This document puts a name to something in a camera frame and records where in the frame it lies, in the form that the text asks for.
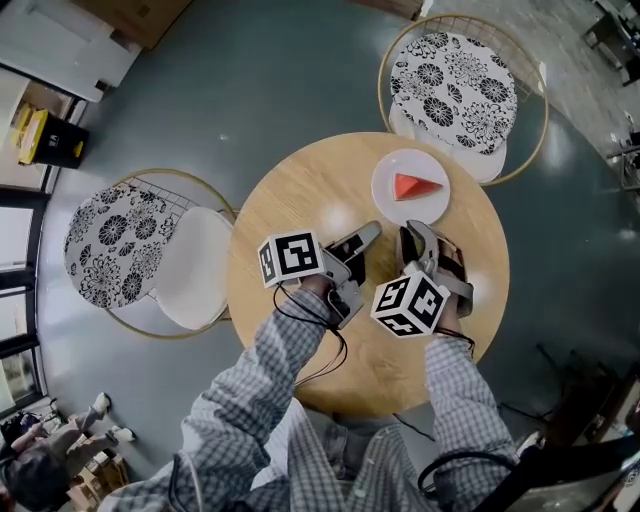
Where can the person's left forearm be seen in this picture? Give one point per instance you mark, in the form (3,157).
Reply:
(270,370)

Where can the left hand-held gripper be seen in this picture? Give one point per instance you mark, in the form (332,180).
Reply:
(292,255)

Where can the person's right forearm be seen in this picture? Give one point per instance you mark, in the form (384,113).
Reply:
(460,395)

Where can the round white plate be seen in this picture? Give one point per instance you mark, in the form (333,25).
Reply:
(390,207)

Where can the large flat cardboard sheet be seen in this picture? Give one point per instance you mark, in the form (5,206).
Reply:
(135,20)

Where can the black framed screen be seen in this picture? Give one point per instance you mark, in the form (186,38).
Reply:
(575,480)

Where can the person's checked shirt torso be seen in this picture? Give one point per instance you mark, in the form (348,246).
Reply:
(395,470)

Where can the person's jeans legs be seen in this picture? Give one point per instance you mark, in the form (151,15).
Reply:
(345,445)

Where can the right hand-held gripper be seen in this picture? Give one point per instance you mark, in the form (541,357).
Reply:
(410,305)

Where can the round wooden table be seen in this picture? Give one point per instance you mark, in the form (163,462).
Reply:
(300,200)

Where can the white seat cushion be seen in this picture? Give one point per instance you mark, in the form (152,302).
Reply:
(197,270)
(480,167)

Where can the floral round back cushion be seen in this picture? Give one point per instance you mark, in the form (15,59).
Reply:
(450,90)
(115,245)

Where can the black bin with yellow lid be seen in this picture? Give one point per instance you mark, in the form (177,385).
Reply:
(57,142)

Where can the red watermelon slice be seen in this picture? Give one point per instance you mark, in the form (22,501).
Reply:
(412,187)

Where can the dark wooden chair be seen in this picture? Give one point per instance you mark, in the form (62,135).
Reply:
(590,395)

